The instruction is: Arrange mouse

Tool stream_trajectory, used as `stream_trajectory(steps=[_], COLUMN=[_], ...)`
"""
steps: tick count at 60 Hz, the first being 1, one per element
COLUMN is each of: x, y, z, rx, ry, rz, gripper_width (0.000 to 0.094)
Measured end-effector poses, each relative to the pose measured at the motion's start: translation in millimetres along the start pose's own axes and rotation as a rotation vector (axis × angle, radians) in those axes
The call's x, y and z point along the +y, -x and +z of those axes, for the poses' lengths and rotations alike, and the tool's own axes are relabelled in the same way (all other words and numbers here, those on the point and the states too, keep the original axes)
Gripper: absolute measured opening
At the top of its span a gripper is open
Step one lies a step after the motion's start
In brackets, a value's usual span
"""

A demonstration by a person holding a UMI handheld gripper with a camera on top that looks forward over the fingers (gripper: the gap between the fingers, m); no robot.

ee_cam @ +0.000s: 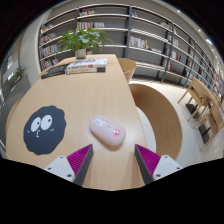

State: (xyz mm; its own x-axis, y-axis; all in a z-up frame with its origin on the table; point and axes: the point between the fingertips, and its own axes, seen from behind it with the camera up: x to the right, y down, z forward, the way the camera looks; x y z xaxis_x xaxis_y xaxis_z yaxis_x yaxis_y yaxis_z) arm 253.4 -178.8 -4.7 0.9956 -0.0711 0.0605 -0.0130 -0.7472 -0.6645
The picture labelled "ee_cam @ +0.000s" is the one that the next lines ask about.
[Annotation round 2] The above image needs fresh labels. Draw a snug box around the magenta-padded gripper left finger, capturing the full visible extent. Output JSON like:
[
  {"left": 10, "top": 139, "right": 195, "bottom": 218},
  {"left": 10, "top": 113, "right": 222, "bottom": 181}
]
[{"left": 43, "top": 143, "right": 95, "bottom": 187}]

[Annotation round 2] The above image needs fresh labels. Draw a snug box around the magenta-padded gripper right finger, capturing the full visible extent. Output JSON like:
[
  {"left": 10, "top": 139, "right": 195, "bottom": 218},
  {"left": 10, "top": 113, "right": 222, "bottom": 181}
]
[{"left": 133, "top": 143, "right": 183, "bottom": 186}]

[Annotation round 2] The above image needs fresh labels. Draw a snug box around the pink computer mouse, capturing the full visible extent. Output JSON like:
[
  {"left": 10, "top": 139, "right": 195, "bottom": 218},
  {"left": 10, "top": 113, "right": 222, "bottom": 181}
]
[{"left": 88, "top": 115, "right": 127, "bottom": 147}]

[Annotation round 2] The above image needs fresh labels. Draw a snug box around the black cartoon-face mouse pad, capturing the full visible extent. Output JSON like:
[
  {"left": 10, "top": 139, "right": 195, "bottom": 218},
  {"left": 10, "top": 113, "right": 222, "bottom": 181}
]
[{"left": 22, "top": 105, "right": 67, "bottom": 156}]

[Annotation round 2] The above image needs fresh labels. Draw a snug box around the light wooden chairs group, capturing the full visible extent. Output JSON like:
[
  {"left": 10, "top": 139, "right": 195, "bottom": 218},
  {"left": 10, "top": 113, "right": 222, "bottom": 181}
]
[{"left": 177, "top": 77, "right": 224, "bottom": 151}]

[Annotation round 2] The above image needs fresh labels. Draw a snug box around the black hardcover book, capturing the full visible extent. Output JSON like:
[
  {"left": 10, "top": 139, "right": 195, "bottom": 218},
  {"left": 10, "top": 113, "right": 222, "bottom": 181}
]
[{"left": 40, "top": 64, "right": 72, "bottom": 80}]

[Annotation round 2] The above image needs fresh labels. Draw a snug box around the red-spined book under white book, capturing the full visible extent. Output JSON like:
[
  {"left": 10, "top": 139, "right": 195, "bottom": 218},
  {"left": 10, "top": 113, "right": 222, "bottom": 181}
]
[{"left": 65, "top": 65, "right": 107, "bottom": 75}]

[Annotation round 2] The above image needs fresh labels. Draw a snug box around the small green background plant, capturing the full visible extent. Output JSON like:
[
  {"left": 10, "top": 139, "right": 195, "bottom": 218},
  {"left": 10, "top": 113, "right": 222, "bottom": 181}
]
[{"left": 13, "top": 65, "right": 27, "bottom": 83}]

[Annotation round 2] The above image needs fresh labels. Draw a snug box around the white illustrated cover book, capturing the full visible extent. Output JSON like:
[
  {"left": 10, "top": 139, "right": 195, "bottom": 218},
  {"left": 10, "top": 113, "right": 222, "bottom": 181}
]
[{"left": 65, "top": 57, "right": 109, "bottom": 71}]

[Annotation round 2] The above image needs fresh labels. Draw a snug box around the green potted plant white pot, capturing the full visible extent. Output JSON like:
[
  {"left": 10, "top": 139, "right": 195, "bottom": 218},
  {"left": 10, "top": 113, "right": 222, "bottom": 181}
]
[{"left": 57, "top": 27, "right": 114, "bottom": 60}]

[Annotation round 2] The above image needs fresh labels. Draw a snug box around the grey wall bookshelf unit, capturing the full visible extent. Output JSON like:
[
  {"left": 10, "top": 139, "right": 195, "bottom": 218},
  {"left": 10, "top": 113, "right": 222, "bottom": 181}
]
[{"left": 37, "top": 3, "right": 224, "bottom": 98}]

